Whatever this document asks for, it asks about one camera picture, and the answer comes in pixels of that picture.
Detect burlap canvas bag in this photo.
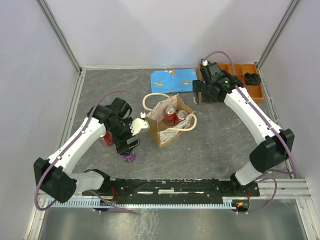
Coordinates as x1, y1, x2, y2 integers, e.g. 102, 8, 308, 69
142, 93, 198, 149

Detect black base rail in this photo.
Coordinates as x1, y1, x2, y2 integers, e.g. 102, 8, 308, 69
96, 178, 260, 205

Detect red cola can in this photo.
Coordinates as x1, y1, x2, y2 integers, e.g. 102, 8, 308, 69
99, 131, 114, 147
175, 109, 188, 125
163, 105, 176, 126

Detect orange wooden compartment tray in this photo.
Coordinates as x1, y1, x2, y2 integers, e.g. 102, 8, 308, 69
198, 62, 265, 104

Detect dark rolled item right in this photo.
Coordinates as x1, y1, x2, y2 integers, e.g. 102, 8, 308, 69
244, 72, 262, 86

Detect blue patterned cloth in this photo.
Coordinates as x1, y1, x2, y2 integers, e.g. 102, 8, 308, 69
150, 68, 198, 94

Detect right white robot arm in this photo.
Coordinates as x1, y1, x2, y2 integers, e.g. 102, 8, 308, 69
192, 60, 295, 196

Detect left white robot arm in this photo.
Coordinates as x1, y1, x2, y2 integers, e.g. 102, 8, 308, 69
33, 97, 150, 203

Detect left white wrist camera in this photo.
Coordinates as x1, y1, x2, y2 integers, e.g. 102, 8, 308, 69
129, 112, 150, 136

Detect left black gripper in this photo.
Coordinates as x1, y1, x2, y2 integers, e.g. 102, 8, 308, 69
108, 117, 141, 156

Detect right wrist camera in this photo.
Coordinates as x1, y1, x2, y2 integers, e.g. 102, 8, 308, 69
200, 62, 225, 85

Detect purple soda can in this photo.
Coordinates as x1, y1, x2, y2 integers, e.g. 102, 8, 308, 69
123, 151, 136, 163

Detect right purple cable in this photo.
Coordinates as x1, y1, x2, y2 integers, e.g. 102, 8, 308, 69
201, 50, 297, 214

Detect aluminium frame rail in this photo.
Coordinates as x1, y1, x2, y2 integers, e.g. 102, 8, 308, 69
258, 178, 311, 200

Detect light blue cable duct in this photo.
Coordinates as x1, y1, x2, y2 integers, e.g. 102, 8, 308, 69
46, 195, 238, 209

